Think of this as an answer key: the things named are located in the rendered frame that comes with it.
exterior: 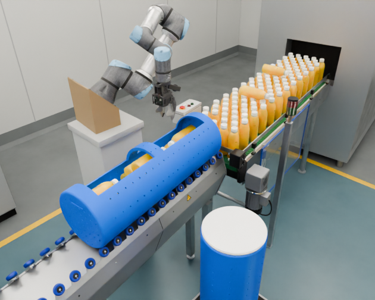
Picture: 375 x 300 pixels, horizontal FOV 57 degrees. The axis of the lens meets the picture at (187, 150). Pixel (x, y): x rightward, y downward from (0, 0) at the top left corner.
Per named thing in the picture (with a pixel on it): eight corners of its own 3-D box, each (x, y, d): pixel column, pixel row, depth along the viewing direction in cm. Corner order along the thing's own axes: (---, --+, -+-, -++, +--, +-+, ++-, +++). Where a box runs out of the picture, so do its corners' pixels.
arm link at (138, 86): (119, 88, 203) (169, 9, 202) (140, 102, 207) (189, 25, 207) (120, 88, 191) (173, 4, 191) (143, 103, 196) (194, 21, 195)
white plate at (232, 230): (274, 216, 152) (274, 218, 152) (215, 199, 162) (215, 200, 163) (256, 263, 131) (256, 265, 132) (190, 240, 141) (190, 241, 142)
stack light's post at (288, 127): (265, 246, 270) (284, 122, 210) (267, 243, 273) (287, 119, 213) (269, 248, 268) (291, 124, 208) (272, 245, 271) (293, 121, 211)
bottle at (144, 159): (131, 172, 166) (156, 155, 178) (141, 177, 163) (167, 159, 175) (130, 160, 162) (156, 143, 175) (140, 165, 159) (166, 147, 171)
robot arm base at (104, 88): (84, 87, 193) (93, 72, 193) (103, 99, 205) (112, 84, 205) (99, 95, 184) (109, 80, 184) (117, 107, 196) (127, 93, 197)
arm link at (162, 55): (171, 45, 161) (169, 50, 154) (171, 68, 167) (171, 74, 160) (154, 45, 162) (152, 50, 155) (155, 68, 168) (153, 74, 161)
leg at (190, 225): (185, 257, 262) (183, 194, 228) (189, 252, 266) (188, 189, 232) (191, 261, 259) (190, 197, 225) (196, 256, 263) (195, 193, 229)
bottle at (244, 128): (237, 150, 221) (238, 124, 211) (236, 144, 227) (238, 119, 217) (248, 150, 221) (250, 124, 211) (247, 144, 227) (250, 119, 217)
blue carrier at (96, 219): (66, 231, 159) (52, 181, 143) (183, 147, 217) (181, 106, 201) (108, 260, 144) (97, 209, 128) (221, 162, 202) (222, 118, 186)
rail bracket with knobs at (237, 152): (225, 166, 207) (227, 152, 202) (232, 161, 212) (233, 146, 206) (240, 172, 202) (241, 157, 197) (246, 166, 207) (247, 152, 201)
